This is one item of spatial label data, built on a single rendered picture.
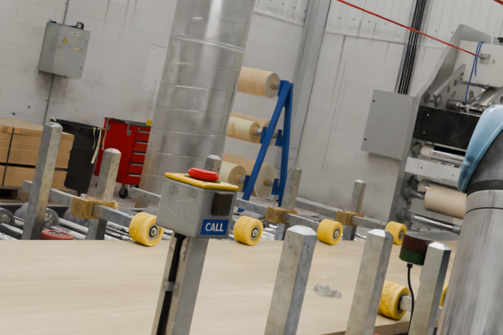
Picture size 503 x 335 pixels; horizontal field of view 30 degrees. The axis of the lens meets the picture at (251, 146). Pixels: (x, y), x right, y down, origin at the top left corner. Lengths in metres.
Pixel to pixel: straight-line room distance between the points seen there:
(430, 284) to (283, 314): 0.50
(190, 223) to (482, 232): 0.35
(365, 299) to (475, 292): 0.57
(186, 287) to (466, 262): 0.35
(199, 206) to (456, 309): 0.33
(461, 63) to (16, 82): 6.01
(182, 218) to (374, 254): 0.53
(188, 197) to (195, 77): 4.51
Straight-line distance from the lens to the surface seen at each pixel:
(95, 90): 10.46
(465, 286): 1.09
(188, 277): 1.20
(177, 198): 1.18
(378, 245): 1.62
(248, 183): 8.69
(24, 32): 9.82
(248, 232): 2.78
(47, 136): 2.46
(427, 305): 1.86
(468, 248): 1.11
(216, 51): 5.68
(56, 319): 1.65
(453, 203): 4.36
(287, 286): 1.42
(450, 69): 4.70
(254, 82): 8.96
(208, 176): 1.18
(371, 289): 1.63
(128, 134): 9.92
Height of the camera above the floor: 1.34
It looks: 3 degrees down
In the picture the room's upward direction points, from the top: 12 degrees clockwise
